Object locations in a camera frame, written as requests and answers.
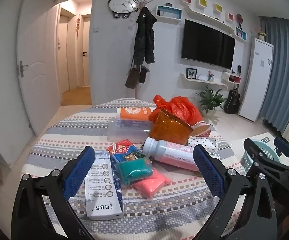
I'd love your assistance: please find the amber translucent box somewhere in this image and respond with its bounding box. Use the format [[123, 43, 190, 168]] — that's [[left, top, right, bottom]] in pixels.
[[150, 110, 193, 145]]

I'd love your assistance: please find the black wall television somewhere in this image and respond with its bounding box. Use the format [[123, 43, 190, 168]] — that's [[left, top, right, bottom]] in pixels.
[[181, 19, 235, 69]]

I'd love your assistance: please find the white standing air conditioner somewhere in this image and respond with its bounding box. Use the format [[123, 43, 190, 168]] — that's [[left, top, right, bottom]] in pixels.
[[238, 38, 274, 123]]

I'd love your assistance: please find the white room door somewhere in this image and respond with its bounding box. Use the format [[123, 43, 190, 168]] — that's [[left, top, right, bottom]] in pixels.
[[16, 0, 60, 137]]

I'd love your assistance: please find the black hanging bag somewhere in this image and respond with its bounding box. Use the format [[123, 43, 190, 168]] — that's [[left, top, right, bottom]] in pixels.
[[139, 65, 150, 84]]

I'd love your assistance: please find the white carton box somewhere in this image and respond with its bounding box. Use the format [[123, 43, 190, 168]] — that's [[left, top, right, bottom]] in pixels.
[[84, 152, 124, 221]]

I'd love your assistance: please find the black padded jacket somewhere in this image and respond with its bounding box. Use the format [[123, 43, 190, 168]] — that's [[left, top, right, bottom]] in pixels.
[[134, 6, 158, 65]]

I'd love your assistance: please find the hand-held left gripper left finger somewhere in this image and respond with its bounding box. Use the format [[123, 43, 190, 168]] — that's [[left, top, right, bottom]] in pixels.
[[11, 145, 96, 240]]

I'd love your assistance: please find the clear plastic box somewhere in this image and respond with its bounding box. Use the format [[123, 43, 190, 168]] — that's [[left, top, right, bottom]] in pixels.
[[107, 118, 152, 143]]

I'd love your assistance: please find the curved white low shelf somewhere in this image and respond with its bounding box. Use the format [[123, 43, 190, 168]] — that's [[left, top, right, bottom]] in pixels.
[[181, 71, 242, 90]]

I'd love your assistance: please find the blue wall cube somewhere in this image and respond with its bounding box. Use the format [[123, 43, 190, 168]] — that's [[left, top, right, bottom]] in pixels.
[[236, 27, 247, 40]]

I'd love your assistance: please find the green potted plant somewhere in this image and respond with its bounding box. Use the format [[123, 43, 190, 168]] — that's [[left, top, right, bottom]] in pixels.
[[196, 85, 226, 117]]

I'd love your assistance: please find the butterfly picture frame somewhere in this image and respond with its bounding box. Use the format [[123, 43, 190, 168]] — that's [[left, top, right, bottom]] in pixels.
[[186, 68, 198, 80]]

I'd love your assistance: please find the striped woven blanket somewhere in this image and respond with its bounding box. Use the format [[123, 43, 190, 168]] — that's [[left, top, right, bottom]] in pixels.
[[26, 97, 245, 240]]

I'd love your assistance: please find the red white cup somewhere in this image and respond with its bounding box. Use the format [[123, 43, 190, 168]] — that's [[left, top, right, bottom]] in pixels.
[[191, 121, 212, 138]]

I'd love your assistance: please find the light blue plastic basket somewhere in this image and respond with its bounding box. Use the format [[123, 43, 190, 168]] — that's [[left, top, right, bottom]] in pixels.
[[240, 140, 281, 177]]

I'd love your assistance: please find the blue lined box shelf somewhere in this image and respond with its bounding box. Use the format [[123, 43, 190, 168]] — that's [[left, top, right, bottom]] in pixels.
[[156, 5, 183, 22]]

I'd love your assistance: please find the black guitar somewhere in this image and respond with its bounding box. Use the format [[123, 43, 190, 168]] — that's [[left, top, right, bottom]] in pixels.
[[224, 84, 241, 114]]

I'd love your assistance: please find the polka dot white pouch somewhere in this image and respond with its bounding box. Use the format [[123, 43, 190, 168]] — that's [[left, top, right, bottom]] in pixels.
[[188, 137, 221, 159]]

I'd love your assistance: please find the silver door handle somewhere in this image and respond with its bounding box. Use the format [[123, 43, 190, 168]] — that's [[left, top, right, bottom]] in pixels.
[[17, 60, 28, 78]]

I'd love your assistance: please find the white hallway door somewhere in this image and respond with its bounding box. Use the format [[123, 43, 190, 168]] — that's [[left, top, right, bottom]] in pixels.
[[59, 8, 71, 94]]

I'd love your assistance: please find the white bottle pink label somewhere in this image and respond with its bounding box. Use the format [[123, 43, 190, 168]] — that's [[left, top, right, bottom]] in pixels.
[[142, 137, 202, 172]]

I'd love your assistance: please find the pink clay packet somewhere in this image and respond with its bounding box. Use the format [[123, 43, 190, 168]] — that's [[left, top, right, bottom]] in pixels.
[[134, 167, 172, 198]]

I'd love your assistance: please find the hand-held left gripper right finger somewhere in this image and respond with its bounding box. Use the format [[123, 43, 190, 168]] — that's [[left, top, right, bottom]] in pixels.
[[193, 144, 277, 240]]

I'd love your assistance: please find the blue printed packet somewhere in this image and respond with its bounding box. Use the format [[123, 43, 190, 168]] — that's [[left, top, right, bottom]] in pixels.
[[111, 151, 148, 167]]

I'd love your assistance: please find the orange plastic bag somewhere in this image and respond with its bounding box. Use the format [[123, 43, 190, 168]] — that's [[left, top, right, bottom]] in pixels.
[[149, 95, 203, 127]]

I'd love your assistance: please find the brown hanging bag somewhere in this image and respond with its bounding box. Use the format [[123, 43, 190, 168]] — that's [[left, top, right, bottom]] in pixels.
[[125, 67, 140, 89]]

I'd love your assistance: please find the panda wall clock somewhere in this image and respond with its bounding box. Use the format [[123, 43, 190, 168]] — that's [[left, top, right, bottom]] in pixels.
[[108, 0, 138, 19]]

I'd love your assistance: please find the orange paper cup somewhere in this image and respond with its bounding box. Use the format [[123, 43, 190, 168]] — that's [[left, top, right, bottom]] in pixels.
[[117, 107, 157, 122]]

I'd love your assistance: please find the long white wall shelf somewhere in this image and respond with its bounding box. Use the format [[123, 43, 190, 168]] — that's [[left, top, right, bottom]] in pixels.
[[187, 4, 247, 42]]

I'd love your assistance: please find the teal clay packet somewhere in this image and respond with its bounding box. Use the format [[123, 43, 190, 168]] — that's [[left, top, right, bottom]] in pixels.
[[118, 156, 153, 187]]

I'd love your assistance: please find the white door black handle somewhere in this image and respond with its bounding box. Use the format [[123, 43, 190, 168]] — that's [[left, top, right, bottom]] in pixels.
[[83, 16, 91, 85]]

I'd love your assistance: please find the grey blue curtain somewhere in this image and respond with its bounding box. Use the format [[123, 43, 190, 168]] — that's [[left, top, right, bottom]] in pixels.
[[258, 16, 289, 135]]

